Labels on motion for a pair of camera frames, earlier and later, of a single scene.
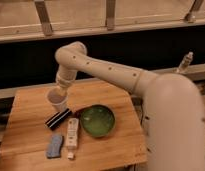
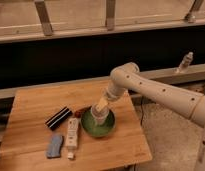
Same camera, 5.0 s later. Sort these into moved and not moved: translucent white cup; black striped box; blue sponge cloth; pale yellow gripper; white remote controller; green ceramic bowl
Moved: pale yellow gripper; translucent white cup
Not moved: white remote controller; green ceramic bowl; black striped box; blue sponge cloth
